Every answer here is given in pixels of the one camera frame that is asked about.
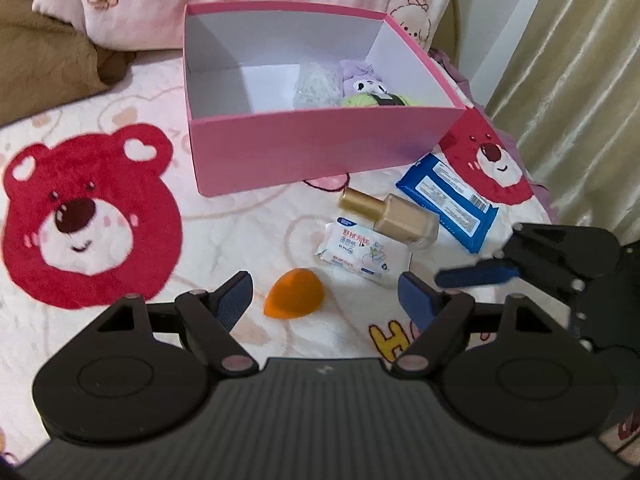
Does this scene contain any orange makeup sponge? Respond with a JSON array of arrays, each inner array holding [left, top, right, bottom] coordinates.
[[264, 268, 324, 320]]

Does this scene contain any white tissue pack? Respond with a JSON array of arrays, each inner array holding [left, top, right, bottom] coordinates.
[[317, 217, 412, 288]]

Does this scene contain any gold cap foundation bottle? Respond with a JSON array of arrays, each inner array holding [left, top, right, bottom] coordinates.
[[338, 188, 439, 248]]

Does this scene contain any clear cotton swab bag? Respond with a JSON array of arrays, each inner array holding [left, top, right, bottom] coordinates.
[[293, 62, 343, 110]]

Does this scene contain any blue wet wipes pack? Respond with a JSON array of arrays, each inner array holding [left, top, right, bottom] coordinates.
[[396, 154, 499, 254]]

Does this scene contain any bear print bed sheet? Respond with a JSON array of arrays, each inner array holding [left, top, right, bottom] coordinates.
[[0, 49, 640, 466]]

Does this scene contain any beige curtain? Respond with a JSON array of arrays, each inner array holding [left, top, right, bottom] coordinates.
[[488, 0, 639, 243]]

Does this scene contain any pink cardboard box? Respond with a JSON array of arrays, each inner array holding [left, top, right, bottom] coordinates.
[[183, 1, 465, 197]]

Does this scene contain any purple plush toy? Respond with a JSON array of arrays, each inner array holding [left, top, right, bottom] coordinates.
[[340, 60, 390, 99]]

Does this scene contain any beige bed headboard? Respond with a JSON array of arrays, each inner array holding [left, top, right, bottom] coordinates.
[[432, 0, 461, 66]]

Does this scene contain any brown pillow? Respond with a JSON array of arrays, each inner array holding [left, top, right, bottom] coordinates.
[[1, 0, 136, 126]]

